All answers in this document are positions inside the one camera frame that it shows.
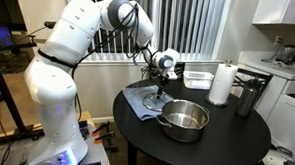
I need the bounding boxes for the black coffee maker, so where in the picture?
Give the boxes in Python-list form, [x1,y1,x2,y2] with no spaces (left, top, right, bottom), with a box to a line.
[274,43,295,66]

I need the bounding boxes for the white vertical window blinds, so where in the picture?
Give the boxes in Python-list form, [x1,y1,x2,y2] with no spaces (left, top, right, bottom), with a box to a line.
[61,0,227,68]

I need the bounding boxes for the steel tumbler bottle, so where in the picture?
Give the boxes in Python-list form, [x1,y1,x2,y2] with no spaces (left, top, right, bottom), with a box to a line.
[234,77,263,118]

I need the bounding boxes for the white kitchen counter cabinet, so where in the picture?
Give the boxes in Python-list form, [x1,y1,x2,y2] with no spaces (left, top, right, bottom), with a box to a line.
[233,50,295,157]

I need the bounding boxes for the white plastic basket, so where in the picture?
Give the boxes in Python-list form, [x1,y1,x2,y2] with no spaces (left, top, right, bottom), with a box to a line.
[181,70,215,91]

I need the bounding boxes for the white paper towel roll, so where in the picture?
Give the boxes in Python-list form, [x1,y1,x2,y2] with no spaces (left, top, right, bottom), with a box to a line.
[204,58,240,108]

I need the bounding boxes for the white upper kitchen cabinet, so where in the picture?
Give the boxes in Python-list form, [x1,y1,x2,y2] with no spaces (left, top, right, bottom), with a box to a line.
[251,0,295,28]

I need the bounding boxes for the blue cloth towel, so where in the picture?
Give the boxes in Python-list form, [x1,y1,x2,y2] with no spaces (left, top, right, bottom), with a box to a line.
[121,83,175,124]

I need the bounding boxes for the black monitor stand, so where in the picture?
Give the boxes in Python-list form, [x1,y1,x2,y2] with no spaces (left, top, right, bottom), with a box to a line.
[0,40,49,140]

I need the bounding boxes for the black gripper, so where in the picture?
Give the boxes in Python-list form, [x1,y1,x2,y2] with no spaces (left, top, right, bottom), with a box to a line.
[152,72,171,100]

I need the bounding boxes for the white wall outlet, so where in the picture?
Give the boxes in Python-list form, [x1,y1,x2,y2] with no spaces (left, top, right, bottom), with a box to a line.
[273,35,285,46]

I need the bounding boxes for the robot mounting platform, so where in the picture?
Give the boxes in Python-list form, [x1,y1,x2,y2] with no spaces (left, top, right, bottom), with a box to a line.
[0,106,116,165]

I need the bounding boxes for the round glass pot lid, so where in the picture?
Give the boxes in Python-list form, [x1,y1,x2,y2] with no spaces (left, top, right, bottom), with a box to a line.
[141,91,175,114]

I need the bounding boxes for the stainless steel pot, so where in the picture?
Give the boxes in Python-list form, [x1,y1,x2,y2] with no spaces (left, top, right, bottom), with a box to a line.
[155,98,212,144]

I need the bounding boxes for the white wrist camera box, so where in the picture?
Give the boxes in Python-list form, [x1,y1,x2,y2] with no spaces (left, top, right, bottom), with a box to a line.
[165,70,179,82]

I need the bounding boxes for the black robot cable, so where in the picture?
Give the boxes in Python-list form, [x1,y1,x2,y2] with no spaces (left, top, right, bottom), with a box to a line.
[69,0,165,126]

